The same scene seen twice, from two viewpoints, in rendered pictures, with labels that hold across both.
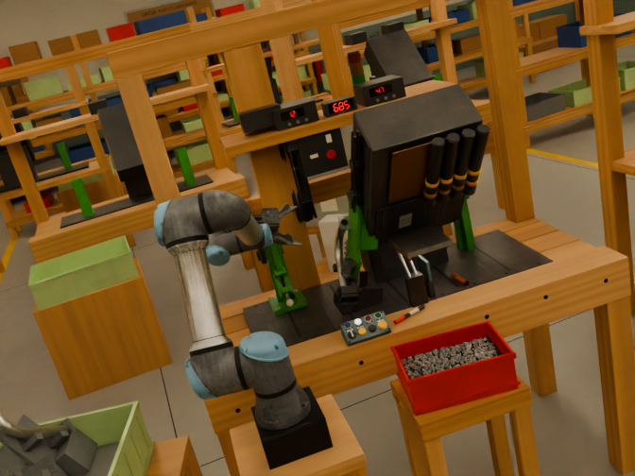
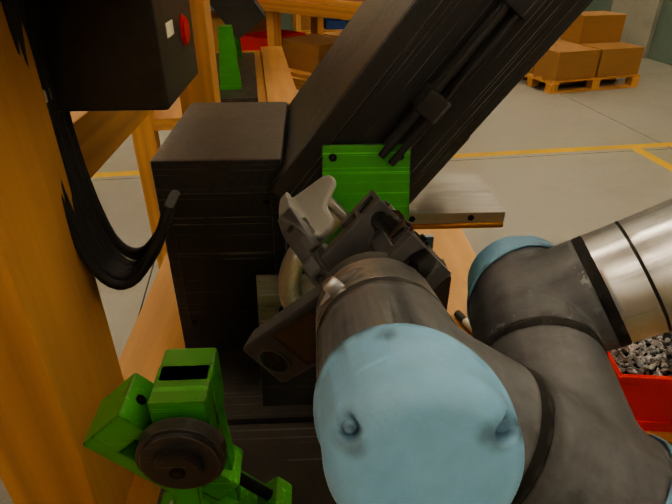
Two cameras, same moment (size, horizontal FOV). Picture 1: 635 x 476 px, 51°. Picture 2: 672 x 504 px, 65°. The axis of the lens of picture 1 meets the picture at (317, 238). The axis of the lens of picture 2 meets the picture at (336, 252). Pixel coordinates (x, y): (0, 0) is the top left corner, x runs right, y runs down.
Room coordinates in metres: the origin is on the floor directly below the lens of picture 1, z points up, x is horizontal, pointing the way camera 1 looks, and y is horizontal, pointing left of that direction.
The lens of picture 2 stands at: (2.19, 0.50, 1.50)
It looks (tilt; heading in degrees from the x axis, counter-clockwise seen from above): 31 degrees down; 276
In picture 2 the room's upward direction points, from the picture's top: straight up
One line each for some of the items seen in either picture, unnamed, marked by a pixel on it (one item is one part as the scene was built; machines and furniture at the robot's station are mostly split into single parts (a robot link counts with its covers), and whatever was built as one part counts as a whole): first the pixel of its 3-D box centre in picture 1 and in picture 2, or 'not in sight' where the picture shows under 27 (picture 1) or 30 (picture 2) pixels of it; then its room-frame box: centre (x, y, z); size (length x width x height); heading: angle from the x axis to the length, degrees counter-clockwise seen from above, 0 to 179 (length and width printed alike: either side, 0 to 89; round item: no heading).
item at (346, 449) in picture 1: (294, 446); not in sight; (1.57, 0.20, 0.83); 0.32 x 0.32 x 0.04; 10
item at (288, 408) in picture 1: (279, 397); not in sight; (1.57, 0.20, 0.99); 0.15 x 0.15 x 0.10
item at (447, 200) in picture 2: (409, 234); (376, 201); (2.21, -0.32, 1.11); 0.39 x 0.16 x 0.03; 9
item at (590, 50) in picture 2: not in sight; (578, 50); (0.01, -6.30, 0.37); 1.20 x 0.80 x 0.74; 22
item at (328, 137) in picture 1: (318, 149); (121, 19); (2.48, -0.08, 1.42); 0.17 x 0.12 x 0.15; 99
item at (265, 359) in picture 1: (265, 360); not in sight; (1.57, 0.21, 1.11); 0.13 x 0.12 x 0.14; 88
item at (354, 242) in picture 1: (362, 229); (363, 213); (2.22, -0.16, 1.17); 0.13 x 0.12 x 0.20; 99
